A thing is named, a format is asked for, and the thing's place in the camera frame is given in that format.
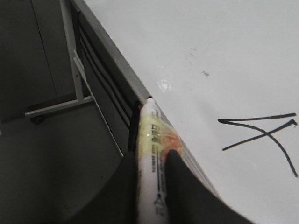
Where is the white metal stand frame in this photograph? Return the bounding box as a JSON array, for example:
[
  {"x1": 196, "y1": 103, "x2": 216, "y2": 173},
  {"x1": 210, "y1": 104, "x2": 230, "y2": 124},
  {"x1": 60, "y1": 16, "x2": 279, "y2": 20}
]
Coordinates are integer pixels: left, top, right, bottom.
[{"x1": 24, "y1": 0, "x2": 124, "y2": 157}]

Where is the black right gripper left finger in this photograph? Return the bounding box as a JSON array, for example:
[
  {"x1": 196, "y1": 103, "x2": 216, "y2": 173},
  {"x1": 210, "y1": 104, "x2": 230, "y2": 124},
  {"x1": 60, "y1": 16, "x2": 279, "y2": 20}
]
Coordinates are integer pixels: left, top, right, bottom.
[{"x1": 66, "y1": 152, "x2": 137, "y2": 224}]

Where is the whiteboard with grey frame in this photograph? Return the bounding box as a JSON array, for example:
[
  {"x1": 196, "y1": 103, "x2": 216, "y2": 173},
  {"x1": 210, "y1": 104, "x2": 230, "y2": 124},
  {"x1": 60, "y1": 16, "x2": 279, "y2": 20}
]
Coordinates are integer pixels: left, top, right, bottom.
[{"x1": 77, "y1": 0, "x2": 299, "y2": 224}]

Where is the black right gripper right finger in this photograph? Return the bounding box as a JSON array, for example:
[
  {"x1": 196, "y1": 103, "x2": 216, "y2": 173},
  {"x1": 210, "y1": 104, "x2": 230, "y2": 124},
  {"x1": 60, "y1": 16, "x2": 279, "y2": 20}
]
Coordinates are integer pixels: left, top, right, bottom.
[{"x1": 165, "y1": 149, "x2": 252, "y2": 224}]

